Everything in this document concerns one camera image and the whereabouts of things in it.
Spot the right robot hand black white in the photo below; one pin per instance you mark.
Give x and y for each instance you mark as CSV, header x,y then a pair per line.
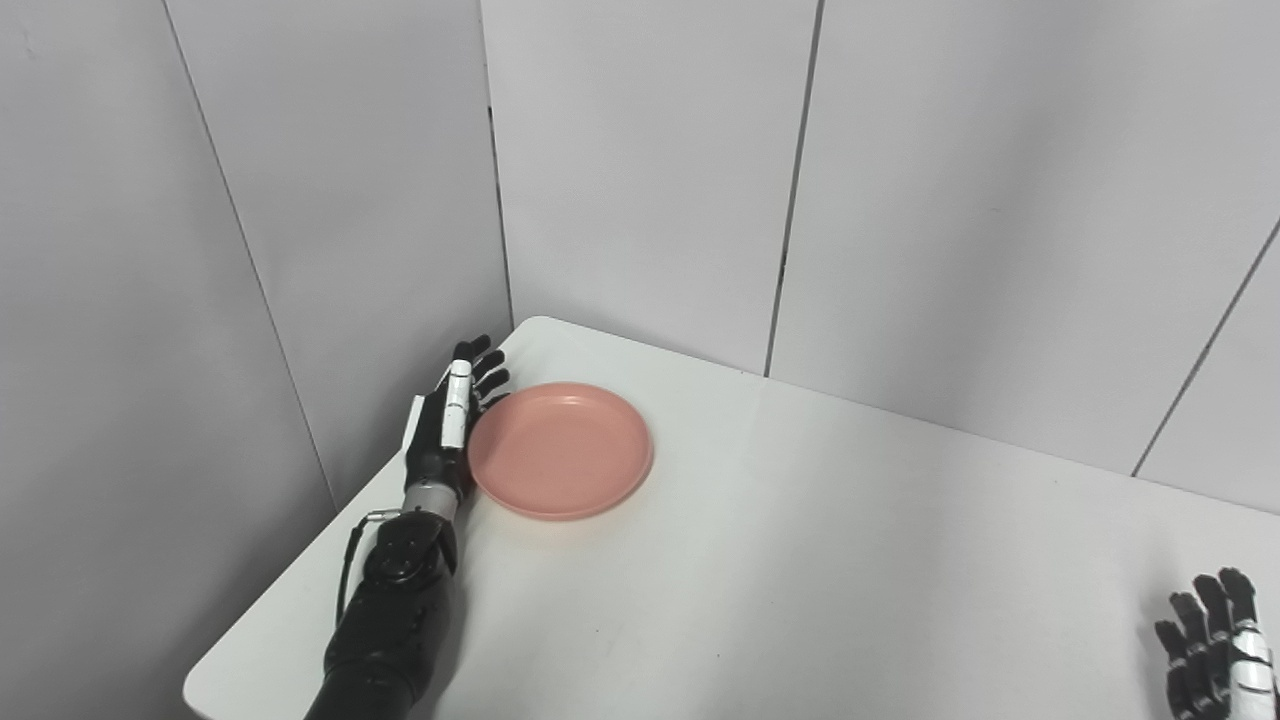
x,y
1215,650

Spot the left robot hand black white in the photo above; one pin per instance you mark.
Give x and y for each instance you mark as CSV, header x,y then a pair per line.
x,y
445,425

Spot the pink round plate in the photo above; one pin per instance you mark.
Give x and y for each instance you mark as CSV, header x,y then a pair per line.
x,y
560,450

